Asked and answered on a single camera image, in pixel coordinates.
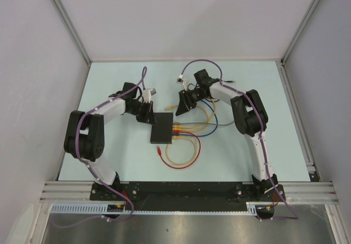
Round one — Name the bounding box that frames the aluminium left corner post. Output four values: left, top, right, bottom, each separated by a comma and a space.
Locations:
50, 0, 92, 66

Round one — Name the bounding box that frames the aluminium right side rail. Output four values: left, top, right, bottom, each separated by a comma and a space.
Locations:
276, 60, 321, 182

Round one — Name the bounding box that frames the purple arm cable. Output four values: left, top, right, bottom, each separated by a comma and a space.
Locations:
181, 59, 299, 220
52, 66, 148, 228

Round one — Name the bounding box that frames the white slotted cable duct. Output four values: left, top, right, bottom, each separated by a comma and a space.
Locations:
51, 203, 257, 216

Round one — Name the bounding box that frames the yellow cable long loop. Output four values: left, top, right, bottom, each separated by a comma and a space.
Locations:
161, 137, 198, 169

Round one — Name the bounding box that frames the black network switch box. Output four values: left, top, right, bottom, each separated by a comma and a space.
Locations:
150, 112, 173, 144

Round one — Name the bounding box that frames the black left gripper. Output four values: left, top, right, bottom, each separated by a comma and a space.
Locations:
127, 100, 157, 126

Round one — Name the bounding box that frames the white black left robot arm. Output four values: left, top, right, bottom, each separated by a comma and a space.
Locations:
64, 82, 156, 200

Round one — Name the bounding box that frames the black thin cable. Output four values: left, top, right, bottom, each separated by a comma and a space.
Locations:
189, 79, 236, 104

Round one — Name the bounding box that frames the red ethernet cable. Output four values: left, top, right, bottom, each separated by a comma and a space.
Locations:
156, 133, 202, 169

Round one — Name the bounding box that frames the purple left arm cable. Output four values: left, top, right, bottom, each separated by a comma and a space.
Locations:
52, 66, 148, 228

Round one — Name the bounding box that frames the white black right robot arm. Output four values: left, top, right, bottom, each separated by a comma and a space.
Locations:
175, 69, 278, 201

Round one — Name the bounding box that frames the blue ethernet cable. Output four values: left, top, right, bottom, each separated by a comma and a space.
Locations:
173, 101, 219, 140

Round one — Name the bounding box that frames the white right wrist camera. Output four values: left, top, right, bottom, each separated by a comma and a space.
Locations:
177, 74, 189, 91

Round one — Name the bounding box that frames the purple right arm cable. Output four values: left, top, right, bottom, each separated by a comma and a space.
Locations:
181, 59, 299, 220

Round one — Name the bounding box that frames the aluminium corner post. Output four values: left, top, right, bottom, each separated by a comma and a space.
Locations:
280, 0, 322, 65
50, 0, 92, 66

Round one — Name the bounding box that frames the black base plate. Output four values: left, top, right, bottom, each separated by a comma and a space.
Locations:
89, 180, 286, 219

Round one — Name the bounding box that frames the aluminium front frame rail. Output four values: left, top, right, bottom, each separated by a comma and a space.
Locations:
39, 181, 339, 205

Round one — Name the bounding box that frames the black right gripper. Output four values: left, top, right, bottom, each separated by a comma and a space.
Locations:
175, 88, 207, 116

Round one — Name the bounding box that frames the aluminium right corner post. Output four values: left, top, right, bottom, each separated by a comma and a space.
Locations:
280, 0, 322, 65

